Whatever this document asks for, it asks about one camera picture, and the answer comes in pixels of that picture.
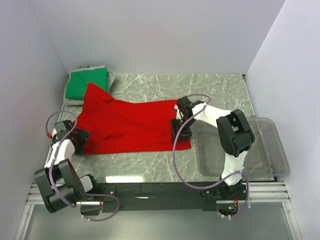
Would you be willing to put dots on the clear plastic bin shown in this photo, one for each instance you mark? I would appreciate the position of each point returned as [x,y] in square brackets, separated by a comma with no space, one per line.
[265,161]

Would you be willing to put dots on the red t shirt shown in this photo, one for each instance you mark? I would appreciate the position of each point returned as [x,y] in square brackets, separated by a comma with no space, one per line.
[118,126]

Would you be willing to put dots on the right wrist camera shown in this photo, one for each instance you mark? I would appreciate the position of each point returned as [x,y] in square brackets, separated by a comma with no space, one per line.
[178,114]

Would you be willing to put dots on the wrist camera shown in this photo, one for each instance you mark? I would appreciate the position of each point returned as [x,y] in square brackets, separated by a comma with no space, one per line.
[178,114]
[60,129]

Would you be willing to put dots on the aluminium rail frame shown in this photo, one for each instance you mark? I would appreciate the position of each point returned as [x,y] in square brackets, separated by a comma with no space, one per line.
[268,216]

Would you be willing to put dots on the folded green t shirt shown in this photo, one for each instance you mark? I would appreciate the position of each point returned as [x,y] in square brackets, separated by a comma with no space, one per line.
[78,81]

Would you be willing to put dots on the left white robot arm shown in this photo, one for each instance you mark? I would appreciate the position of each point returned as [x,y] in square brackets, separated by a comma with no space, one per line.
[59,174]

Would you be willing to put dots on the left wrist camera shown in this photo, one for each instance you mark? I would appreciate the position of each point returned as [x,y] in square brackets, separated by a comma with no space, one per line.
[60,129]

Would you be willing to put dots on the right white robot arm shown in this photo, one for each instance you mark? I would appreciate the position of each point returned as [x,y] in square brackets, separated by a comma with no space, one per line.
[235,135]

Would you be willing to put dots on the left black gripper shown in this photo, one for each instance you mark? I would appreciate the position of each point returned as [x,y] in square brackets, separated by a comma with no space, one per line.
[82,136]

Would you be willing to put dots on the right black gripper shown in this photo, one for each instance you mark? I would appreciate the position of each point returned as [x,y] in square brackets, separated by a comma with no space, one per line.
[174,126]

